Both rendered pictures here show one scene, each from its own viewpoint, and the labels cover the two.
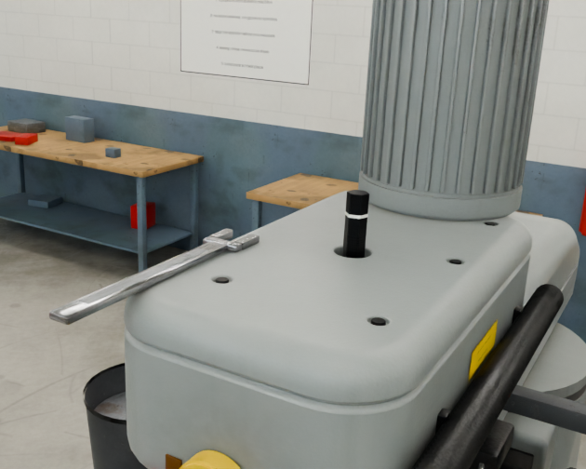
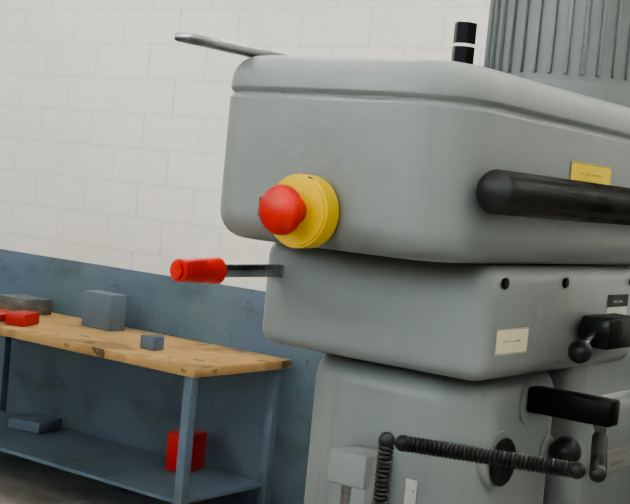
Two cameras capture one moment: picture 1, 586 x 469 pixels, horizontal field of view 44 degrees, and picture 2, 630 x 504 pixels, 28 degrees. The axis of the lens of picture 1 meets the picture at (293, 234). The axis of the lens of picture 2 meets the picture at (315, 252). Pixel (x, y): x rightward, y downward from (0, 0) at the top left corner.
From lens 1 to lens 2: 0.64 m
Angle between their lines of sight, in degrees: 16
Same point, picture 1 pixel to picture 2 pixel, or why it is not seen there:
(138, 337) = (245, 84)
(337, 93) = not seen: hidden behind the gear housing
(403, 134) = (525, 14)
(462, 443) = (542, 179)
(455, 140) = (579, 16)
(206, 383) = (305, 109)
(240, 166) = not seen: hidden behind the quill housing
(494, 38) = not seen: outside the picture
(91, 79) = (130, 239)
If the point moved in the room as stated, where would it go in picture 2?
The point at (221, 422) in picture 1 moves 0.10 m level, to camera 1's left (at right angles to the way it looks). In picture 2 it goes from (316, 144) to (197, 133)
